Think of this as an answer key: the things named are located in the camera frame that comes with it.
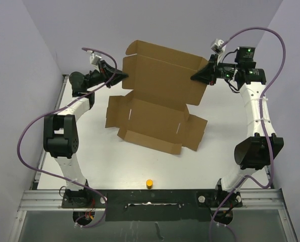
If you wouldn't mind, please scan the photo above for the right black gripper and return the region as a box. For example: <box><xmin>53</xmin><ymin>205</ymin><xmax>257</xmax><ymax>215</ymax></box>
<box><xmin>190</xmin><ymin>54</ymin><xmax>239</xmax><ymax>87</ymax></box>

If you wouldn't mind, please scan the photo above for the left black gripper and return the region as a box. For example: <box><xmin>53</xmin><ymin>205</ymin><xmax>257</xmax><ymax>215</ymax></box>
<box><xmin>86</xmin><ymin>60</ymin><xmax>129</xmax><ymax>89</ymax></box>

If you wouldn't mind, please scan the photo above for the brown cardboard box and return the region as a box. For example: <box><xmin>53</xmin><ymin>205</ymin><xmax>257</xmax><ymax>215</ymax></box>
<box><xmin>105</xmin><ymin>40</ymin><xmax>207</xmax><ymax>155</ymax></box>

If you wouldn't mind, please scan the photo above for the small yellow cylinder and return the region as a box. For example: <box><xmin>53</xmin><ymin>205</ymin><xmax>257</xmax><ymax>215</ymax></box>
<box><xmin>145</xmin><ymin>179</ymin><xmax>154</xmax><ymax>189</ymax></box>

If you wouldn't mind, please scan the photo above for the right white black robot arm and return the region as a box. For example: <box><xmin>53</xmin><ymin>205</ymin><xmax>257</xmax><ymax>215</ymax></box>
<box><xmin>191</xmin><ymin>45</ymin><xmax>284</xmax><ymax>206</ymax></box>

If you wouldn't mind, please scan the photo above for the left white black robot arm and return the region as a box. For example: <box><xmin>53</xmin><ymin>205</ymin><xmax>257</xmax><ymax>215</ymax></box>
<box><xmin>43</xmin><ymin>60</ymin><xmax>128</xmax><ymax>207</ymax></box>

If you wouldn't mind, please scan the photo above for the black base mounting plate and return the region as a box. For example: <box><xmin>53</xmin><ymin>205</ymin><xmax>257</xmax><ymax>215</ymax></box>
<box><xmin>61</xmin><ymin>189</ymin><xmax>243</xmax><ymax>222</ymax></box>

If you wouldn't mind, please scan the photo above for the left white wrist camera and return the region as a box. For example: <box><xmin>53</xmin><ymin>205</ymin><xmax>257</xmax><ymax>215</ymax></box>
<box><xmin>88</xmin><ymin>50</ymin><xmax>102</xmax><ymax>67</ymax></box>

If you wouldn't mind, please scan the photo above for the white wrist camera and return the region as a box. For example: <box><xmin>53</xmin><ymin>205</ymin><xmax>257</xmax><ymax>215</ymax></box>
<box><xmin>88</xmin><ymin>50</ymin><xmax>102</xmax><ymax>67</ymax></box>
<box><xmin>210</xmin><ymin>38</ymin><xmax>226</xmax><ymax>63</ymax></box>

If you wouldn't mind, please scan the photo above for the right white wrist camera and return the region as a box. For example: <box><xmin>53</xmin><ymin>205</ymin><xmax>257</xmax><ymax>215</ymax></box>
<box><xmin>210</xmin><ymin>38</ymin><xmax>226</xmax><ymax>63</ymax></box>

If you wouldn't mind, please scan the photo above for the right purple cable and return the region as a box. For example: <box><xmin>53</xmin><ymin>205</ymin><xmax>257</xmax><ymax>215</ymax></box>
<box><xmin>208</xmin><ymin>26</ymin><xmax>286</xmax><ymax>242</ymax></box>

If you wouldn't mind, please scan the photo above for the aluminium table frame rail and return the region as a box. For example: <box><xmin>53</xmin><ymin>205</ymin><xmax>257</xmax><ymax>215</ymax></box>
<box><xmin>9</xmin><ymin>74</ymin><xmax>298</xmax><ymax>242</ymax></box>

